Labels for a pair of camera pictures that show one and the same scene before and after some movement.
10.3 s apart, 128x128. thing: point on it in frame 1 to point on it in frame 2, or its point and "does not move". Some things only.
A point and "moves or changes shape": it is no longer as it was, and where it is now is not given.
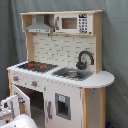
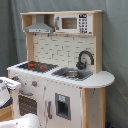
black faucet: (81, 65) does not move
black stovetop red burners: (37, 66) does not move
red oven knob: (34, 83) does not move
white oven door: (23, 97) moves or changes shape
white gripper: (10, 105) to (9, 83)
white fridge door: (63, 104) does not move
